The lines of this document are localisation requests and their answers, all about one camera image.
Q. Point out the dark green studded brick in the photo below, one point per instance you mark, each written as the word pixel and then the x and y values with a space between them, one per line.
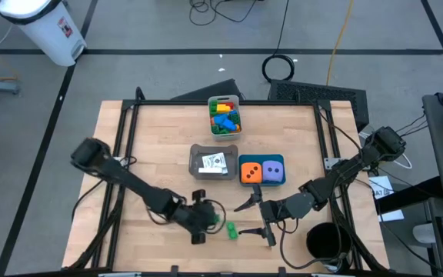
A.
pixel 235 116

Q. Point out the teal plastic bin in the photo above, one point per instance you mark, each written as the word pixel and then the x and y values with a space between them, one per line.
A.
pixel 262 157

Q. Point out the black round cup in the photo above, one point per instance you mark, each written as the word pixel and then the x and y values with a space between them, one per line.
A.
pixel 329 246

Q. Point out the white printed card packet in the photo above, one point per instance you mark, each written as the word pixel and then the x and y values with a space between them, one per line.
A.
pixel 214 161

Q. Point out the orange foam die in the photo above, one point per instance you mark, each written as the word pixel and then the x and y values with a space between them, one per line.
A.
pixel 252 173

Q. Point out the green two-stud toy brick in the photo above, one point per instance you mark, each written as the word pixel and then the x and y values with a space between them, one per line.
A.
pixel 232 230

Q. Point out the purple foam die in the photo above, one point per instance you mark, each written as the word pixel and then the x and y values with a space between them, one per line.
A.
pixel 273 171

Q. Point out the light green wedge brick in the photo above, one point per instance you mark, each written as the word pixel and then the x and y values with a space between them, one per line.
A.
pixel 216 219

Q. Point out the black desk beam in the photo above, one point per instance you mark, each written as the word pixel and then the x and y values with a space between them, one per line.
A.
pixel 406 196

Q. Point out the black slanted panel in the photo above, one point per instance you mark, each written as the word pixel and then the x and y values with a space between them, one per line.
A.
pixel 214 92

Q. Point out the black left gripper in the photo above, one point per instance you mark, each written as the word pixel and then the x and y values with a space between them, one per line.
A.
pixel 198 217

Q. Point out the yellow toy brick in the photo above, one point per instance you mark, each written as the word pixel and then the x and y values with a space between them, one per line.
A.
pixel 223 108

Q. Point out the black metal table frame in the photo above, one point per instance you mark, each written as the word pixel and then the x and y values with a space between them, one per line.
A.
pixel 156 102

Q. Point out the grey computer mouse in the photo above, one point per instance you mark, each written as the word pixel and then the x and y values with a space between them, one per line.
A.
pixel 424 233

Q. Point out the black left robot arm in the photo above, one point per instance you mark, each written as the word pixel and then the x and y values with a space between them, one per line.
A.
pixel 129 182

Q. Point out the dark grey plastic bin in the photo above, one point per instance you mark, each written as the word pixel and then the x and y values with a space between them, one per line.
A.
pixel 194 161

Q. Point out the blue rounded toy brick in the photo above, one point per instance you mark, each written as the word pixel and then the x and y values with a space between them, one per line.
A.
pixel 230 125

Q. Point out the blue curved toy brick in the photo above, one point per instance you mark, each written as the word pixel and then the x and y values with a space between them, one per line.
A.
pixel 220 119

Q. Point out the red toy brick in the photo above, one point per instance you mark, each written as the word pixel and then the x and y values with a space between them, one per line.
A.
pixel 227 103

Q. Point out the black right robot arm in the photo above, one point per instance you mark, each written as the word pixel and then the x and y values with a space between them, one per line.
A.
pixel 344 173

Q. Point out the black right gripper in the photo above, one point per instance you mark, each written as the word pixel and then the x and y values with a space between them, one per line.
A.
pixel 273 211

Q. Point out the black perforated computer case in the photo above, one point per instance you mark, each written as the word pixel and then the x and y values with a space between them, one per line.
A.
pixel 317 98

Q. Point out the white printed paper sheet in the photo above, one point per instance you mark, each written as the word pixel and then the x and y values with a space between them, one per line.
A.
pixel 381 188

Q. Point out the white pedal trash can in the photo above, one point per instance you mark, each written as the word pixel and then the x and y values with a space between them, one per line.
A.
pixel 44 31

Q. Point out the light grey plastic bin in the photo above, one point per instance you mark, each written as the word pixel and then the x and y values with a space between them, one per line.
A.
pixel 225 137

